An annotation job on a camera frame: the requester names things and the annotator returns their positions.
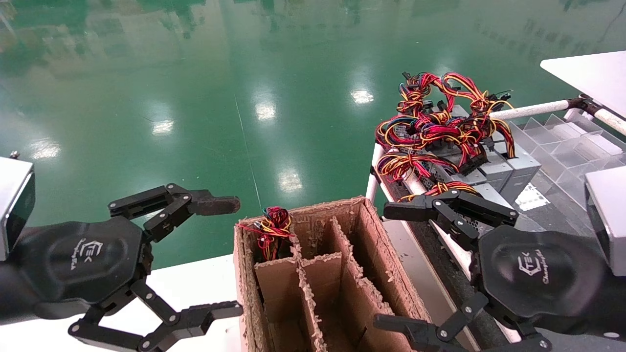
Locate red yellow wire bundle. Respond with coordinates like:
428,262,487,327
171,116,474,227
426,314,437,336
377,151,460,184
399,181,482,203
397,72,515,118
376,110,516,159

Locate brown cardboard box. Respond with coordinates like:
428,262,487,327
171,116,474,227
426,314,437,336
233,196,433,352

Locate white table corner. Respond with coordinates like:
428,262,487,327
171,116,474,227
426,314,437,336
540,51,626,119

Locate clear acrylic divider tray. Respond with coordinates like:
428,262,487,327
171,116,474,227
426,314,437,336
509,112,626,235

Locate silver power supply unit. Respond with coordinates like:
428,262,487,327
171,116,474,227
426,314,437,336
457,182,514,235
438,104,470,120
489,122,541,203
479,156,514,194
416,157,490,192

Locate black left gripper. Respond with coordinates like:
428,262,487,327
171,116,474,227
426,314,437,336
0,183,244,352

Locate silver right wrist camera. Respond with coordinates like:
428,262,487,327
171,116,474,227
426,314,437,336
584,166,626,277

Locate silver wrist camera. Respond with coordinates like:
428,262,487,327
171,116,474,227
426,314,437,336
584,166,626,277
0,152,36,261

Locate corrugated cardboard divider insert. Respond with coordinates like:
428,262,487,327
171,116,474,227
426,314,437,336
254,215,416,352

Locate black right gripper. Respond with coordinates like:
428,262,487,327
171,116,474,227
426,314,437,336
374,189,626,352

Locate black pipe joint connector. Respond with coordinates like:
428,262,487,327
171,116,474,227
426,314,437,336
566,95,604,117

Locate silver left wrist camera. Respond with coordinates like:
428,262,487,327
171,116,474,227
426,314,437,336
0,152,36,261

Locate white printed label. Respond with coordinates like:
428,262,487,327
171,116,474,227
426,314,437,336
514,183,552,212

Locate power supply with coloured wires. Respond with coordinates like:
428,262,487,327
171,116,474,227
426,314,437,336
237,206,296,262

